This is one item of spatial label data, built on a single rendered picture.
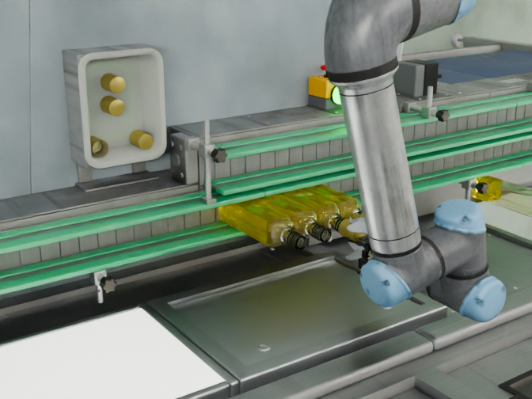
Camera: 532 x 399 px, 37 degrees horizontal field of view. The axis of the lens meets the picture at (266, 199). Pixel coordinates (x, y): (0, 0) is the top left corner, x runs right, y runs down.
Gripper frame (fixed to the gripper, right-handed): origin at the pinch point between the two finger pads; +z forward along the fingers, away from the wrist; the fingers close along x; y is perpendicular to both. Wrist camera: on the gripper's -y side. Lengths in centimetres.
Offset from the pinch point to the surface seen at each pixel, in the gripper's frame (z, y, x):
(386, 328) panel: -15.5, 5.7, 12.2
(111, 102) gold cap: 35, 34, -24
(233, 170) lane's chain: 28.5, 10.4, -7.2
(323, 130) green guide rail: 25.5, -11.4, -13.5
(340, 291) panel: 1.5, 2.3, 12.6
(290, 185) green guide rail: 20.6, 0.9, -4.2
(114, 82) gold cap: 35, 33, -27
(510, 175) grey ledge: 28, -81, 10
